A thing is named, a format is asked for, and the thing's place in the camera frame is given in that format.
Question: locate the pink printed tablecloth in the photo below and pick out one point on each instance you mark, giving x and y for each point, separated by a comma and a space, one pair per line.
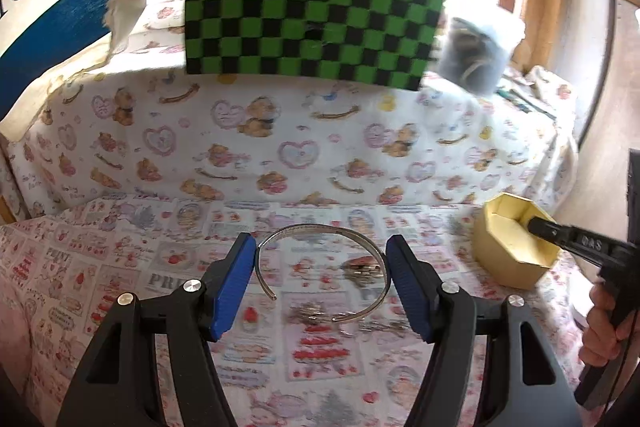
165, 257

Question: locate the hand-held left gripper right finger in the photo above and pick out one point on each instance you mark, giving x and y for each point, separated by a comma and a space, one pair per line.
411, 292

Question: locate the small silver jewelry cluster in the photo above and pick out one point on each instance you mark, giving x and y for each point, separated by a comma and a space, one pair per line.
310, 314

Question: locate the striped lettered cloth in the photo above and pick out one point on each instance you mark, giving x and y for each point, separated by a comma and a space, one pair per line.
60, 7

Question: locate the person's right hand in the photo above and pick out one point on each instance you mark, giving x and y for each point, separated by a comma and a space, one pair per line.
600, 337

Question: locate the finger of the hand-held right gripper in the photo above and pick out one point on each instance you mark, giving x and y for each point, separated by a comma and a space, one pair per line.
547, 229

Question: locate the teddy bear printed cloth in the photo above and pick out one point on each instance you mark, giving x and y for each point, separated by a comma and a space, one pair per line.
300, 132

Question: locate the yellow hexagonal paper box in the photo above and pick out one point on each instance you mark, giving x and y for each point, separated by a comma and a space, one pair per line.
505, 257

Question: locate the clear plastic container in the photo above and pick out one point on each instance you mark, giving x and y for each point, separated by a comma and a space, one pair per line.
480, 42

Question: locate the thin silver jewelry piece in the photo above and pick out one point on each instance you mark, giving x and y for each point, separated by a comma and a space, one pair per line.
385, 328

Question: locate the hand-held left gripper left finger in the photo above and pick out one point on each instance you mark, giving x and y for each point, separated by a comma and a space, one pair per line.
231, 292

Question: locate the silver bangle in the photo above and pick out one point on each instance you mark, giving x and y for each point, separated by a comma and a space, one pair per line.
320, 225

